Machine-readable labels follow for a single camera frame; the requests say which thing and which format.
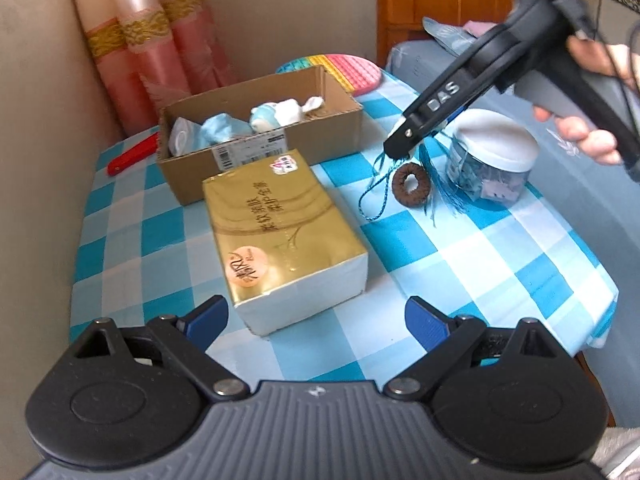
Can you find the grey-blue floral pillow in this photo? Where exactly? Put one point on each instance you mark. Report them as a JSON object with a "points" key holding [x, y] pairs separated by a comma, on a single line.
{"points": [[447, 35]]}

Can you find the person's right hand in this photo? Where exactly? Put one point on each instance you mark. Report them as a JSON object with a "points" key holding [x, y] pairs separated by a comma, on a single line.
{"points": [[615, 62]]}

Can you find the red plastic tool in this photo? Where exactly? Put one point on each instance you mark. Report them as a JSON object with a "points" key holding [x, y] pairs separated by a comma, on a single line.
{"points": [[130, 157]]}

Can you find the clear plastic packet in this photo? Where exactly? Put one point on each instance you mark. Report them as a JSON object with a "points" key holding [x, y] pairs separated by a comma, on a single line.
{"points": [[181, 135]]}

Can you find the pink curtain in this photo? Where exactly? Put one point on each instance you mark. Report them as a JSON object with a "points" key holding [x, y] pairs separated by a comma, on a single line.
{"points": [[150, 35]]}

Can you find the light blue plush toy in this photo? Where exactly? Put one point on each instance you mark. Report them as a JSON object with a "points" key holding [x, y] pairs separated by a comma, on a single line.
{"points": [[265, 117]]}

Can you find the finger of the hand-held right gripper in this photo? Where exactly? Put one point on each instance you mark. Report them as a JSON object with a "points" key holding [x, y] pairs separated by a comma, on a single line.
{"points": [[405, 135]]}

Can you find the clear jar with white lid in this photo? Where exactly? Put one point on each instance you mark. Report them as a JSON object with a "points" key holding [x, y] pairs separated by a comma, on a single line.
{"points": [[495, 135]]}

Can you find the blue checked tablecloth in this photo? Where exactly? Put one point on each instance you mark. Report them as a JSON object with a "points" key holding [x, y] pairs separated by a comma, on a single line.
{"points": [[475, 260]]}

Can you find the brown cardboard box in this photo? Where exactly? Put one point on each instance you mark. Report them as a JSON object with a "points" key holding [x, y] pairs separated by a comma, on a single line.
{"points": [[320, 135]]}

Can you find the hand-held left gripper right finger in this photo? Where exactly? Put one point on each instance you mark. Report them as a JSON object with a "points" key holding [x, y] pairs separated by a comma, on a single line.
{"points": [[425, 320]]}

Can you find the white cloth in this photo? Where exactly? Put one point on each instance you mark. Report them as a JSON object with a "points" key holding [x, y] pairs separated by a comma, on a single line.
{"points": [[310, 105]]}

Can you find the pink floral pillow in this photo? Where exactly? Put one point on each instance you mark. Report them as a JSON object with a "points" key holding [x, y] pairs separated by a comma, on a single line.
{"points": [[477, 27]]}

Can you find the brown hair scrunchie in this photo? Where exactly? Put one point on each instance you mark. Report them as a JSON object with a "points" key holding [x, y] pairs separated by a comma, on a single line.
{"points": [[398, 185]]}

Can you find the rainbow pop bubble toy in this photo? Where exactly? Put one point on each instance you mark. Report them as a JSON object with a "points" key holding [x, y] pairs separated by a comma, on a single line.
{"points": [[350, 72]]}

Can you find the gold tissue pack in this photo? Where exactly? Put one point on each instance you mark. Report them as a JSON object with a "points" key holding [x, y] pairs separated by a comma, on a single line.
{"points": [[270, 220]]}

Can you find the light blue face mask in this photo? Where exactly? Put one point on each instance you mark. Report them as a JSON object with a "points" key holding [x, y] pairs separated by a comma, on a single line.
{"points": [[220, 127]]}

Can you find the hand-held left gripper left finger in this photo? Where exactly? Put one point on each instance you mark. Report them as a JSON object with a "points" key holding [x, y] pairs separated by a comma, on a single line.
{"points": [[207, 317]]}

